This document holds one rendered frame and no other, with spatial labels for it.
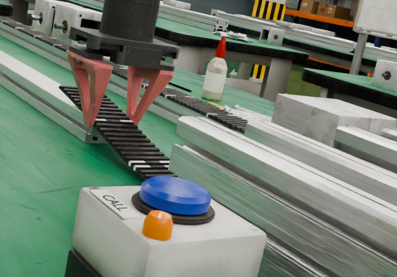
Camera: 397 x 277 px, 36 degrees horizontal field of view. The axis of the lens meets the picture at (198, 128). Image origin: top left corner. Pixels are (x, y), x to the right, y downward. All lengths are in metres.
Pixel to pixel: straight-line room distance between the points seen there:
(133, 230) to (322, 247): 0.12
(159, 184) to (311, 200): 0.10
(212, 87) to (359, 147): 0.57
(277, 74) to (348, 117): 2.84
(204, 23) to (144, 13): 3.11
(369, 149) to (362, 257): 0.24
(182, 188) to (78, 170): 0.25
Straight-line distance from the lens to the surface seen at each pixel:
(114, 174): 0.59
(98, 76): 0.62
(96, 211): 0.34
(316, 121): 0.63
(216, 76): 1.13
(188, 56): 3.05
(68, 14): 1.48
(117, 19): 0.64
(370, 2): 3.98
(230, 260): 0.34
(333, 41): 4.99
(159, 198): 0.33
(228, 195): 0.44
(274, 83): 3.46
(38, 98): 0.82
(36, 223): 0.46
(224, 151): 0.44
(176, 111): 0.87
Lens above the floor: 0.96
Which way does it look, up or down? 12 degrees down
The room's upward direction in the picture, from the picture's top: 12 degrees clockwise
